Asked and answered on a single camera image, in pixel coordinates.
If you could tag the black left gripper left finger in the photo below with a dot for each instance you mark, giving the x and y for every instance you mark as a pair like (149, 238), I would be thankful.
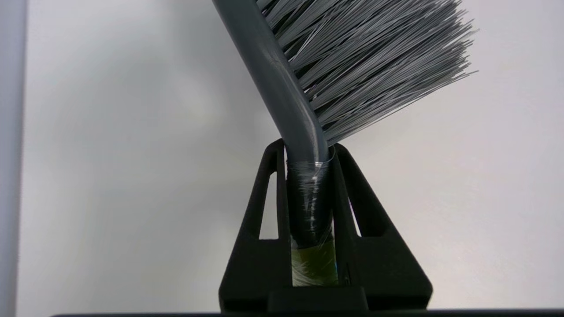
(251, 268)

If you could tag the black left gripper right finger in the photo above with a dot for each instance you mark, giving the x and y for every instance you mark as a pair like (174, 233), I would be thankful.
(387, 268)

